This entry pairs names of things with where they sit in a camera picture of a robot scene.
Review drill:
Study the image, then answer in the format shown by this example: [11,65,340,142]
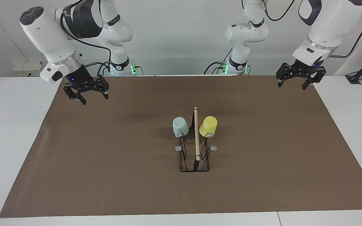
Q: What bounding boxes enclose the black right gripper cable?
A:
[60,0,112,76]

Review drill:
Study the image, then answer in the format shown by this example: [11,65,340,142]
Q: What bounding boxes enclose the light green plastic cup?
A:
[172,117,189,137]

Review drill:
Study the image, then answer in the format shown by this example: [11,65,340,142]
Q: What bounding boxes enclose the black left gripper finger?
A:
[302,66,327,91]
[276,62,295,88]

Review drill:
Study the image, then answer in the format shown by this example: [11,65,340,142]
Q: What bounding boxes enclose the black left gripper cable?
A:
[261,0,362,58]

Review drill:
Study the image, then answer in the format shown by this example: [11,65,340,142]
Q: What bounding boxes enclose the white power strip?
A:
[13,61,45,77]

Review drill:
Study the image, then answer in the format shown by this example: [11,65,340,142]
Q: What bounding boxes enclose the black wire cup rack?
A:
[175,107,217,173]

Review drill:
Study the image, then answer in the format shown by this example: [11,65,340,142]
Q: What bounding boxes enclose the black left base cables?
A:
[204,47,233,75]

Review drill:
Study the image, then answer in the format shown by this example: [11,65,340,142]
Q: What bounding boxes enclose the yellow plastic cup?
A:
[199,116,218,138]

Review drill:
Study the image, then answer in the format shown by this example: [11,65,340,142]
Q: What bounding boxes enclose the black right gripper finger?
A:
[94,75,110,100]
[63,86,87,105]

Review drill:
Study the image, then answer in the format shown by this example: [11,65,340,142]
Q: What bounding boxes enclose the brown table mat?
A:
[0,75,362,218]

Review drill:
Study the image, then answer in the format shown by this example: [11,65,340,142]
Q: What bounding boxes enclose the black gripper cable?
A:
[60,0,112,76]
[261,0,362,58]

